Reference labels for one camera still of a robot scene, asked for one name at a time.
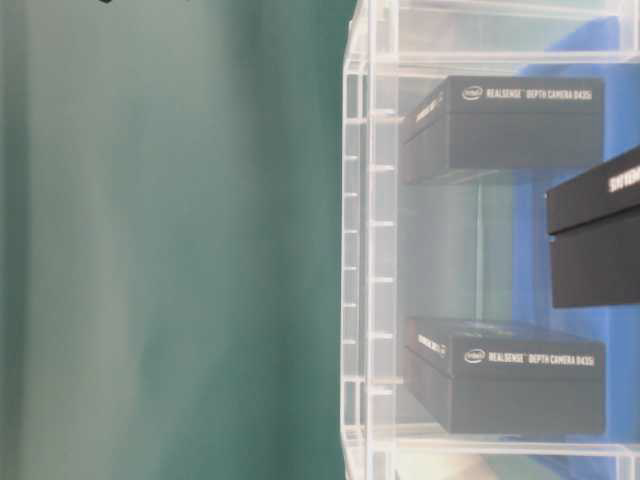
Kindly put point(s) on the black realsense box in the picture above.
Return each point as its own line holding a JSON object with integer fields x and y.
{"x": 505, "y": 378}
{"x": 593, "y": 224}
{"x": 479, "y": 124}

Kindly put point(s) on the blue cloth behind case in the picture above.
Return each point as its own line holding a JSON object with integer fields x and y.
{"x": 617, "y": 327}

